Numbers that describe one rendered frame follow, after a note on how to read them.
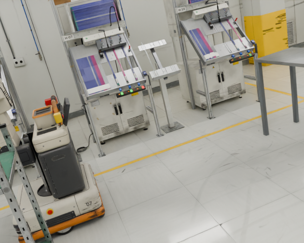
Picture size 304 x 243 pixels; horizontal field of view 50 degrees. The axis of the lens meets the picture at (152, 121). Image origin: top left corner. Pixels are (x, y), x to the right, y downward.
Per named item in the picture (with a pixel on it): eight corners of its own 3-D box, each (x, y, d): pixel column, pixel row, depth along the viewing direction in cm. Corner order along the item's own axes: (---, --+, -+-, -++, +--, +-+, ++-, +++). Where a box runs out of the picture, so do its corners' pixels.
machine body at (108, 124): (151, 129, 420) (140, 83, 399) (99, 146, 403) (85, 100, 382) (137, 116, 479) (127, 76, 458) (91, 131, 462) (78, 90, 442)
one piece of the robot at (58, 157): (84, 173, 304) (56, 89, 276) (92, 202, 254) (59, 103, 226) (49, 185, 297) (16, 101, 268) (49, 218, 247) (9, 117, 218)
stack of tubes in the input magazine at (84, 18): (119, 20, 385) (113, -3, 376) (77, 31, 373) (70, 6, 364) (117, 20, 396) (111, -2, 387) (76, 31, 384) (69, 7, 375)
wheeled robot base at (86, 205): (95, 181, 314) (88, 158, 306) (107, 216, 256) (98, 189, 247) (25, 206, 300) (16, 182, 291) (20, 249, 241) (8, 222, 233)
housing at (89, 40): (124, 39, 398) (124, 32, 385) (85, 49, 386) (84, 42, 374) (121, 34, 401) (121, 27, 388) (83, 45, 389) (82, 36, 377)
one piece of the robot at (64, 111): (64, 122, 275) (67, 96, 270) (66, 134, 243) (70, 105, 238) (50, 120, 271) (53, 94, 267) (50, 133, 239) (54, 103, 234)
